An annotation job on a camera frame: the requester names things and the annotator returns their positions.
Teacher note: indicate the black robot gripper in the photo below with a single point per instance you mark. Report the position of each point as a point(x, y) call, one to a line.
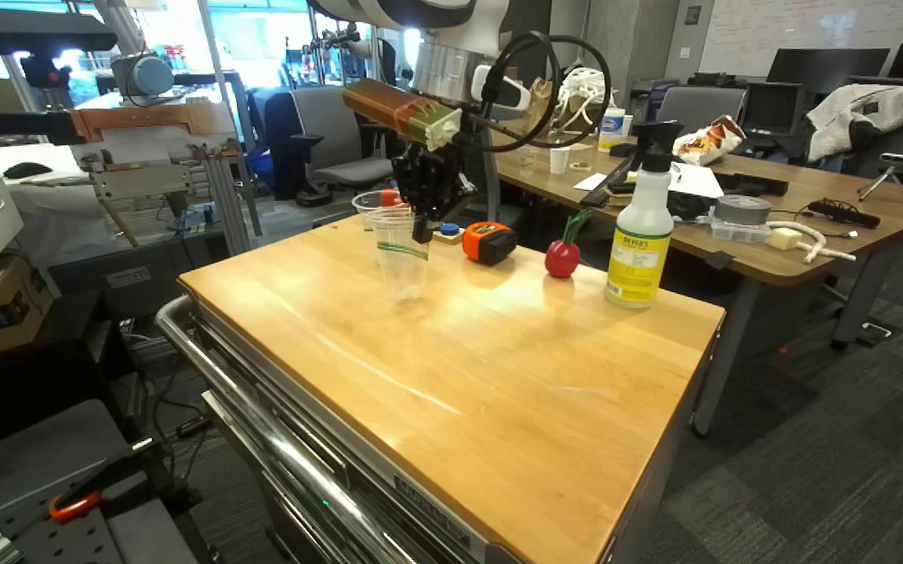
point(432, 182)

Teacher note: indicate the clear plastic cup green band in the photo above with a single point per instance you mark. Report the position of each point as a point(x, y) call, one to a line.
point(400, 255)

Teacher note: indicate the orange black tape measure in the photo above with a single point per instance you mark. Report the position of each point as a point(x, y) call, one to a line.
point(487, 242)

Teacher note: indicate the grey office chair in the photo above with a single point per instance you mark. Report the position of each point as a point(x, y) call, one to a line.
point(334, 146)

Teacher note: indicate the yellow spray bottle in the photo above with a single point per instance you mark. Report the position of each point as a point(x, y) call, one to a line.
point(643, 228)

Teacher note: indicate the wooden office desk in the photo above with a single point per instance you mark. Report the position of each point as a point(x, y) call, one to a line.
point(764, 266)

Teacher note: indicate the black computer monitor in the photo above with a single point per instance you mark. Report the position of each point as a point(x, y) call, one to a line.
point(821, 71)

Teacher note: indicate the white cloth on chair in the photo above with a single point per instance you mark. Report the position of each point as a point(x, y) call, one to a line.
point(871, 104)

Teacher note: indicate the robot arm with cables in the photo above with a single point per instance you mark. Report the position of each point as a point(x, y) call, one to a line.
point(525, 85)

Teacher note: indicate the metal cart drawer handle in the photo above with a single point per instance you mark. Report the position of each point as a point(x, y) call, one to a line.
point(305, 494)

